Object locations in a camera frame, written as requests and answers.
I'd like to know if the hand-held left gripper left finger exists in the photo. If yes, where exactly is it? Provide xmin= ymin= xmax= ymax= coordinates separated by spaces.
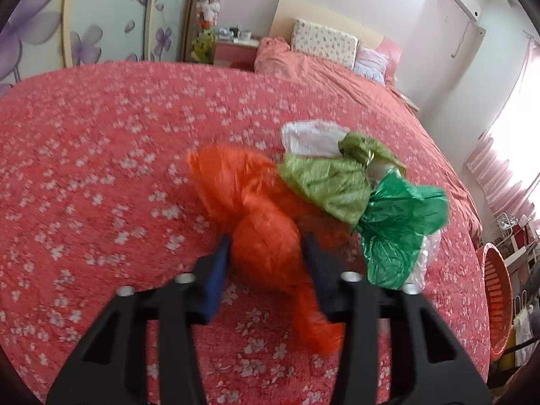
xmin=46 ymin=234 xmax=233 ymax=405

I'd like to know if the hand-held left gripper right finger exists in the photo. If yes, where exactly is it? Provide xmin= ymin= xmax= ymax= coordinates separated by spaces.
xmin=301 ymin=231 xmax=492 ymax=405

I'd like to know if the orange plastic bag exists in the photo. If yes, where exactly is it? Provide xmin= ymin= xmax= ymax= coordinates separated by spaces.
xmin=188 ymin=145 xmax=351 ymax=357

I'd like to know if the bright green plastic bag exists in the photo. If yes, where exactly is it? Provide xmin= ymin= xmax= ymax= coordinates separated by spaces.
xmin=352 ymin=168 xmax=450 ymax=291

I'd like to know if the olive green plastic bag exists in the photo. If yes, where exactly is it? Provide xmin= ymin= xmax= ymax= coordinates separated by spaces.
xmin=278 ymin=131 xmax=408 ymax=225

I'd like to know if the clear plastic bag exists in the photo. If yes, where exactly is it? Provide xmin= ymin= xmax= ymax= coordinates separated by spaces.
xmin=405 ymin=230 xmax=442 ymax=288

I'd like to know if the white plastic bag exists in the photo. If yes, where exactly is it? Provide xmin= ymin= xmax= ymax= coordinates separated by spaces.
xmin=281 ymin=120 xmax=351 ymax=158

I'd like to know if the orange plastic laundry basket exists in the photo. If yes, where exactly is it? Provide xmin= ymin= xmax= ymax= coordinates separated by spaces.
xmin=476 ymin=242 xmax=516 ymax=356

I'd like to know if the red floral blanket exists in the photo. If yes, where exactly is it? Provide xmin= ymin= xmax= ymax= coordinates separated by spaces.
xmin=0 ymin=60 xmax=492 ymax=405

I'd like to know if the pink sheer curtain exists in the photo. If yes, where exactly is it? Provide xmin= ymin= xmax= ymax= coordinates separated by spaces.
xmin=464 ymin=34 xmax=540 ymax=220

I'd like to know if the white storage cart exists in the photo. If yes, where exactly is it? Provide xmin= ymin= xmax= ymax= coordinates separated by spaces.
xmin=504 ymin=215 xmax=540 ymax=279

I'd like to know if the pink striped pillow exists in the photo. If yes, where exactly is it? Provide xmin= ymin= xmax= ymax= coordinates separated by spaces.
xmin=352 ymin=44 xmax=389 ymax=85

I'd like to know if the pink nightstand with cups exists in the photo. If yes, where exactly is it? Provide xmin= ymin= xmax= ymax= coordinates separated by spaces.
xmin=212 ymin=25 xmax=260 ymax=68

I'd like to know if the yellow green plush toy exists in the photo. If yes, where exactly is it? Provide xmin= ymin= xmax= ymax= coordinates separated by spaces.
xmin=191 ymin=27 xmax=217 ymax=63

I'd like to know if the white floral pillow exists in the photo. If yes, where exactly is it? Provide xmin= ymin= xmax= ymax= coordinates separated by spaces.
xmin=291 ymin=18 xmax=359 ymax=70

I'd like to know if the beige pink bed headboard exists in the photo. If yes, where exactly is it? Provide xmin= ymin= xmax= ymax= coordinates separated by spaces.
xmin=269 ymin=0 xmax=401 ymax=77

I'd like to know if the white air conditioner pipe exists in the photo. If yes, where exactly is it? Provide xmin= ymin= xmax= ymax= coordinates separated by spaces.
xmin=451 ymin=19 xmax=486 ymax=60

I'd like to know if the floral glass door wardrobe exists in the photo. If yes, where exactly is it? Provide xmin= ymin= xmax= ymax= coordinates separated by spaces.
xmin=0 ymin=0 xmax=203 ymax=98

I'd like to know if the white air conditioner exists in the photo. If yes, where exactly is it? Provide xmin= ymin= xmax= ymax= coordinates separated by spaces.
xmin=438 ymin=0 xmax=484 ymax=23

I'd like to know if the white wire rack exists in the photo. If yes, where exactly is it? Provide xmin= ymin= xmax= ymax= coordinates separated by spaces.
xmin=491 ymin=214 xmax=517 ymax=241

